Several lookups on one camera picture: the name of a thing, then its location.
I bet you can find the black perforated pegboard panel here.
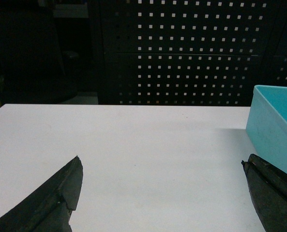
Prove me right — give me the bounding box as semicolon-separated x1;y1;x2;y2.
97;0;281;106

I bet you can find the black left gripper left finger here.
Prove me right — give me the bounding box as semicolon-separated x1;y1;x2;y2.
0;156;83;232

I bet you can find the turquoise plastic bin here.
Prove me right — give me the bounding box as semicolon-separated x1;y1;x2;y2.
246;85;287;174

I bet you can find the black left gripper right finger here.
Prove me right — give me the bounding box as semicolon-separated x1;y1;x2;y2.
241;154;287;232

